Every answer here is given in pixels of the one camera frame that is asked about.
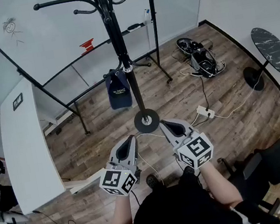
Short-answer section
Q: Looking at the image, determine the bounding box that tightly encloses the navy blue cap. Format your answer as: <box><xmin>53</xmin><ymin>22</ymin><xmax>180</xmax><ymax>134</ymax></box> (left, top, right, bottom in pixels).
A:
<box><xmin>103</xmin><ymin>66</ymin><xmax>134</xmax><ymax>111</ymax></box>

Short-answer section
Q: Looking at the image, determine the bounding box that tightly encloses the person's left forearm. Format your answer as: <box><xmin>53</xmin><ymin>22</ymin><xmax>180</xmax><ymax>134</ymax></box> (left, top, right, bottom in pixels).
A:
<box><xmin>100</xmin><ymin>191</ymin><xmax>138</xmax><ymax>224</ymax></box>

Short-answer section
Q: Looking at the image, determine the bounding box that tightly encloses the whiteboard eraser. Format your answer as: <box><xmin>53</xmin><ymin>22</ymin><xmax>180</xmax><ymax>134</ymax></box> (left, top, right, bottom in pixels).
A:
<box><xmin>127</xmin><ymin>23</ymin><xmax>142</xmax><ymax>33</ymax></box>

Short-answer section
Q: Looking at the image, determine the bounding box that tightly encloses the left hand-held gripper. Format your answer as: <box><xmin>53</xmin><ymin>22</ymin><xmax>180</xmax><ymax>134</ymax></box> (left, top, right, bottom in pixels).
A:
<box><xmin>91</xmin><ymin>134</ymin><xmax>147</xmax><ymax>201</ymax></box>

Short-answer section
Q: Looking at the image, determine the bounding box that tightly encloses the person's left black clog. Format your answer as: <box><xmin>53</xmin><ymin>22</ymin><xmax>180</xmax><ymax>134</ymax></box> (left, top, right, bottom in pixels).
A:
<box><xmin>145</xmin><ymin>174</ymin><xmax>160</xmax><ymax>189</ymax></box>

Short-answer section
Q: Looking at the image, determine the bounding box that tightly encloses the person's right black clog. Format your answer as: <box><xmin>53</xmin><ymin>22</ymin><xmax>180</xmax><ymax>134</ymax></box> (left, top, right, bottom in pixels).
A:
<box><xmin>182</xmin><ymin>165</ymin><xmax>197</xmax><ymax>179</ymax></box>

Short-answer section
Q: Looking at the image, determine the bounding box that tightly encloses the round black marble table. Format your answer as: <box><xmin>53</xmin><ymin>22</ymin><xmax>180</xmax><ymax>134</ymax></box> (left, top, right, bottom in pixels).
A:
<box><xmin>235</xmin><ymin>23</ymin><xmax>280</xmax><ymax>94</ymax></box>

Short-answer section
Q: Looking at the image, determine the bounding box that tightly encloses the white desk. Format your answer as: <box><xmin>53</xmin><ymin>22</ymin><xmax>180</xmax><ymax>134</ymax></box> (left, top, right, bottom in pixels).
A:
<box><xmin>0</xmin><ymin>69</ymin><xmax>110</xmax><ymax>218</ymax></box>

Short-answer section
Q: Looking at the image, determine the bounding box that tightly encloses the black metal coat rack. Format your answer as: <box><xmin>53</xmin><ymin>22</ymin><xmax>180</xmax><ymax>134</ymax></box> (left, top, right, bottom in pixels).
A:
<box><xmin>31</xmin><ymin>0</ymin><xmax>166</xmax><ymax>149</ymax></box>

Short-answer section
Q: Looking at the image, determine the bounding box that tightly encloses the open black equipment case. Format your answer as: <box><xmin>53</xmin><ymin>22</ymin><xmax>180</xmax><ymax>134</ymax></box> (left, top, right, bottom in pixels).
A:
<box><xmin>176</xmin><ymin>31</ymin><xmax>227</xmax><ymax>83</ymax></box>

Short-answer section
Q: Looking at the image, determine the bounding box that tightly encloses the person's black clog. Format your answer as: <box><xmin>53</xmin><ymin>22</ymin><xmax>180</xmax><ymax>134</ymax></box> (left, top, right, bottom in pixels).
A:
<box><xmin>145</xmin><ymin>174</ymin><xmax>160</xmax><ymax>189</ymax></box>
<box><xmin>182</xmin><ymin>165</ymin><xmax>197</xmax><ymax>179</ymax></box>

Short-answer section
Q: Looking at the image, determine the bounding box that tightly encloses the white cable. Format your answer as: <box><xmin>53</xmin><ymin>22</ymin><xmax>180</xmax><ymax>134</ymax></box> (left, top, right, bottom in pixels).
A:
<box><xmin>209</xmin><ymin>80</ymin><xmax>270</xmax><ymax>121</ymax></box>
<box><xmin>133</xmin><ymin>129</ymin><xmax>174</xmax><ymax>189</ymax></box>

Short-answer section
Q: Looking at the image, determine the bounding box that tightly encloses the person's black clothing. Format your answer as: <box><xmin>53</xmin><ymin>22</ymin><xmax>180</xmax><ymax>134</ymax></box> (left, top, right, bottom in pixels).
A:
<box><xmin>77</xmin><ymin>157</ymin><xmax>280</xmax><ymax>224</ymax></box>

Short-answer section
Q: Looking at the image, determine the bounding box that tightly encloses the whiteboard on black stand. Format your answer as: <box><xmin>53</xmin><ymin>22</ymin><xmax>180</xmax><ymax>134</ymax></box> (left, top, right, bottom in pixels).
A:
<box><xmin>0</xmin><ymin>0</ymin><xmax>181</xmax><ymax>151</ymax></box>

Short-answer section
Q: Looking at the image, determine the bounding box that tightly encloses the white marker pen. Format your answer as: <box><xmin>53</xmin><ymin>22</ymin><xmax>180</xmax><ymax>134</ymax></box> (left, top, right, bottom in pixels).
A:
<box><xmin>142</xmin><ymin>8</ymin><xmax>153</xmax><ymax>26</ymax></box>

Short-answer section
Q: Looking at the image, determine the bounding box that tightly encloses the person's right forearm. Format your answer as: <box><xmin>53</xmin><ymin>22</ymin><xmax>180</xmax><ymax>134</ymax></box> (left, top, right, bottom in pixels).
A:
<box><xmin>198</xmin><ymin>157</ymin><xmax>246</xmax><ymax>214</ymax></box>

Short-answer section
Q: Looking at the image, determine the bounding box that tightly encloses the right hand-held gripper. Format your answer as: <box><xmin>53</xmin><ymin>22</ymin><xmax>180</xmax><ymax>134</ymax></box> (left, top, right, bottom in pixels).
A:
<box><xmin>158</xmin><ymin>112</ymin><xmax>217</xmax><ymax>175</ymax></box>

